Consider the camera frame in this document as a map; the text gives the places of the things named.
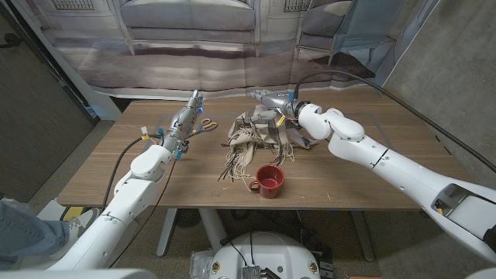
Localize white robot torso base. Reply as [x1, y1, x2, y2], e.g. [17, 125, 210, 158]
[208, 231, 322, 279]

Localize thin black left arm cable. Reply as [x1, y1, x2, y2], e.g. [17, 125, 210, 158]
[108, 154, 180, 269]

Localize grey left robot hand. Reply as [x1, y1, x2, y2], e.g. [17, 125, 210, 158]
[160, 89, 205, 154]

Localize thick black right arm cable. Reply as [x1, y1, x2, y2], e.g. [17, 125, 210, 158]
[293, 69, 496, 174]

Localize white table leg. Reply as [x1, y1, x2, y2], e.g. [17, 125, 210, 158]
[156, 208, 179, 259]
[350, 211, 376, 263]

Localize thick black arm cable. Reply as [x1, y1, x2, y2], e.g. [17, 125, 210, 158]
[293, 69, 496, 174]
[101, 135, 166, 212]

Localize grey orange handled scissors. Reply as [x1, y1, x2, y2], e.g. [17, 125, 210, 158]
[188, 118, 219, 139]

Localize beige plaid fringed scarf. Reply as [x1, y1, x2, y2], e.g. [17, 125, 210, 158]
[217, 102, 321, 193]

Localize clear plastic container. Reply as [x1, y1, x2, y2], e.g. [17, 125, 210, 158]
[188, 250, 215, 278]

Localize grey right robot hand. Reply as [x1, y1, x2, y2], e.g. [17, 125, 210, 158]
[247, 89, 305, 122]

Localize yellow black floor item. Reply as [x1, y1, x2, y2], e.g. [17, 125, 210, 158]
[60, 206, 85, 222]

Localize person leg in jeans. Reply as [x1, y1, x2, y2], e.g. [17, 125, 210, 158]
[0, 201, 73, 270]

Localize printed room backdrop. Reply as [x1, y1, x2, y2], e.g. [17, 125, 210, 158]
[11, 0, 443, 101]

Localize white sneaker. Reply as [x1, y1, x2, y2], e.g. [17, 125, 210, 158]
[48, 208, 100, 260]

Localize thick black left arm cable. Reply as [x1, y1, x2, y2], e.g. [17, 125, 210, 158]
[101, 135, 166, 212]

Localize white table column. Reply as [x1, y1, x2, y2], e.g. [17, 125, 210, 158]
[198, 208, 229, 253]

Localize red ceramic mug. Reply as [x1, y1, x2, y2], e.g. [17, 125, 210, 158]
[249, 164, 286, 200]

